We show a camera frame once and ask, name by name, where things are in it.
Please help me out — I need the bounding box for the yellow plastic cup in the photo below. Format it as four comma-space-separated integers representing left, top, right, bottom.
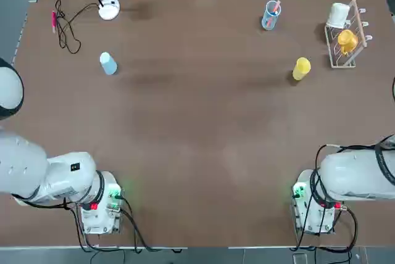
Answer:
292, 57, 312, 81

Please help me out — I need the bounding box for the clear blue pen holder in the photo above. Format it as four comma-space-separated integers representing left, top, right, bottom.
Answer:
261, 0, 282, 31

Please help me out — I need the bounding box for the white wire mug rack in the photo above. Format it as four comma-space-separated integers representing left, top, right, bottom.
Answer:
324, 0, 373, 69

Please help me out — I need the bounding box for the black lamp cable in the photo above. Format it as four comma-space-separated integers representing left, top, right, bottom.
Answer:
55, 0, 102, 55

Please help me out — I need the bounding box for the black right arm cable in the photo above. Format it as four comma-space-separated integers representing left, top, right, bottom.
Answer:
289, 134, 395, 254

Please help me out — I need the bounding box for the white mug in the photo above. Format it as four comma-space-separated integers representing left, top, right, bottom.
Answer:
326, 2, 351, 28

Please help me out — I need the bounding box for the blue plastic cup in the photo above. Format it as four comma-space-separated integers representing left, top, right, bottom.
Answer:
99, 51, 119, 76

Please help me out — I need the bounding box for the yellow mug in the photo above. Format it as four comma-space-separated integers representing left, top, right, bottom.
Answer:
337, 29, 359, 57

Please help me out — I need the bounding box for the orange marker pen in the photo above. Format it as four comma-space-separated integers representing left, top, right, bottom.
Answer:
267, 0, 281, 27

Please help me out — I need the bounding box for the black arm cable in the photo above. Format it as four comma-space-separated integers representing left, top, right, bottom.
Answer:
12, 170, 161, 254
289, 134, 395, 254

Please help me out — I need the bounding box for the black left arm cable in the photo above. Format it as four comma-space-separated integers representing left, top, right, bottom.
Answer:
12, 170, 161, 254

